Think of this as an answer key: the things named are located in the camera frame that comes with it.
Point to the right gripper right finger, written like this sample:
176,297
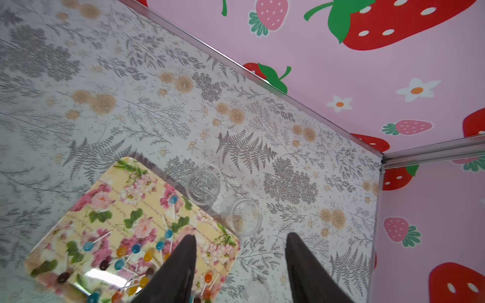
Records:
309,282

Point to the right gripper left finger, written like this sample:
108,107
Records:
174,280

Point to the clear candy jar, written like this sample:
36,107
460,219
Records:
245,217
203,187

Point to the poured candies on tray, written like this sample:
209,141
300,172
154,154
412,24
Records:
109,267

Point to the floral yellow tray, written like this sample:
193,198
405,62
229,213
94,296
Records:
126,186

